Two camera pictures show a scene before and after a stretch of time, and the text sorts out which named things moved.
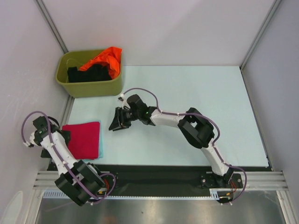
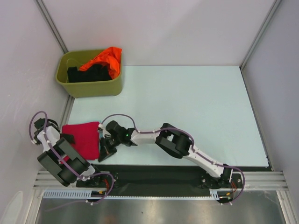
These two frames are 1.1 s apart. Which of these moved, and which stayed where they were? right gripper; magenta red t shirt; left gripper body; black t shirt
Moved: right gripper
Stayed: left gripper body; black t shirt; magenta red t shirt
